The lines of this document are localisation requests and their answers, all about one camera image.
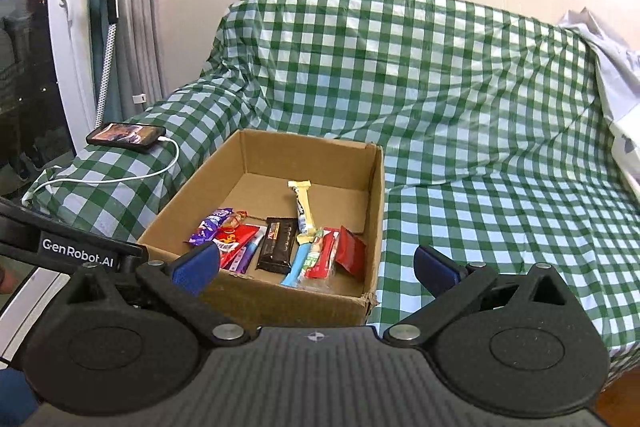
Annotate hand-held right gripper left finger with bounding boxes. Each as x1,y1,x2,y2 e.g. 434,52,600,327
62,241,249,348

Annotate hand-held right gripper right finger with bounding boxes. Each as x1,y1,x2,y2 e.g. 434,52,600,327
386,244,576,347

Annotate purple candy packet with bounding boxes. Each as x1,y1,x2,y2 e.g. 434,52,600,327
189,208,235,247

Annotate purple stick packet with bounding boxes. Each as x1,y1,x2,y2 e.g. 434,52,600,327
227,227,268,275

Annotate dark brown snack packet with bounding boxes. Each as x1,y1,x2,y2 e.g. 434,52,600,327
256,217,298,273

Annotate plain red snack packet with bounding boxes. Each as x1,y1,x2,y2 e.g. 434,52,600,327
334,226,367,280

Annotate cardboard box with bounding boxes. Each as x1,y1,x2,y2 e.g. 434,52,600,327
137,129,386,330

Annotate blue snack packet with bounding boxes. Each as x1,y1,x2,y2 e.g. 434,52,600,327
280,232,321,288

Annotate red green snack packet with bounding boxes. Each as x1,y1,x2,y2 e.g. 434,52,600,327
304,229,341,280

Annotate yellow snack packet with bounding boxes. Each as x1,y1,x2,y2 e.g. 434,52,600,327
287,180,316,238

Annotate black smartphone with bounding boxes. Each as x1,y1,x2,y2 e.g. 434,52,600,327
86,122,167,154

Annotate green checkered cloth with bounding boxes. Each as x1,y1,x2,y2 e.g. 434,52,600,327
22,0,640,350

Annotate person's blue pants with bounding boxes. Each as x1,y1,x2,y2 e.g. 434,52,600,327
0,369,41,427

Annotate grey curtain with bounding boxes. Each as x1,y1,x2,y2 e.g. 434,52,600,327
90,0,168,122

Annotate white printed plastic sheet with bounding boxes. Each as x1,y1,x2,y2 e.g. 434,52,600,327
557,7,640,198

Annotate white charging cable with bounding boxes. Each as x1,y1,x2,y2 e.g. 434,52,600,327
22,136,180,202

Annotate white window frame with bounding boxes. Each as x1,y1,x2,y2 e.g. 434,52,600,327
45,0,96,158

